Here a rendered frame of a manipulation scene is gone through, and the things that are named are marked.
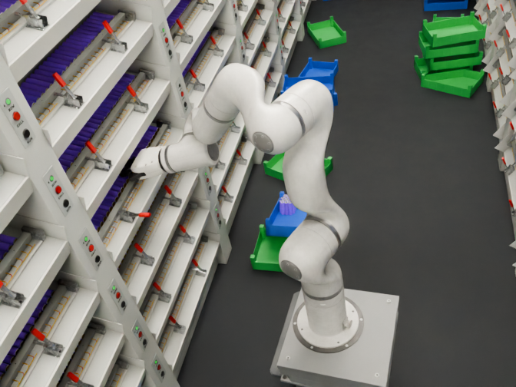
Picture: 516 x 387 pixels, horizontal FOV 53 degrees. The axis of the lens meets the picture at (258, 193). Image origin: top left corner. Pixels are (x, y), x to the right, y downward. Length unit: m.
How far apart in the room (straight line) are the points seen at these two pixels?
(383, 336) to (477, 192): 1.18
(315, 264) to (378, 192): 1.32
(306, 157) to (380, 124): 1.85
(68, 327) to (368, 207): 1.57
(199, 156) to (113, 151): 0.24
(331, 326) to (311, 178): 0.55
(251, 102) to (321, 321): 0.73
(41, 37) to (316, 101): 0.60
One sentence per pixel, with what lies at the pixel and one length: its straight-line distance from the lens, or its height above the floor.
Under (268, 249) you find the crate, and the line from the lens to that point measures 2.36.
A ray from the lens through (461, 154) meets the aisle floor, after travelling 2.82.
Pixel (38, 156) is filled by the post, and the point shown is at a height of 1.17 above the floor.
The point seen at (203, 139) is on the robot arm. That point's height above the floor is 1.00.
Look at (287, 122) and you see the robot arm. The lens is 1.06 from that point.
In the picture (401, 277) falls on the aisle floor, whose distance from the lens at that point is 2.24.
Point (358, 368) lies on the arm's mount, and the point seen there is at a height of 0.39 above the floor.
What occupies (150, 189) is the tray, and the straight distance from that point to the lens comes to 1.64.
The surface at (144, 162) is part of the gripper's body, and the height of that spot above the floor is 0.87.
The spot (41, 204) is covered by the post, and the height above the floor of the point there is 1.07.
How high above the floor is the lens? 1.77
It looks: 42 degrees down
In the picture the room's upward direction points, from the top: 12 degrees counter-clockwise
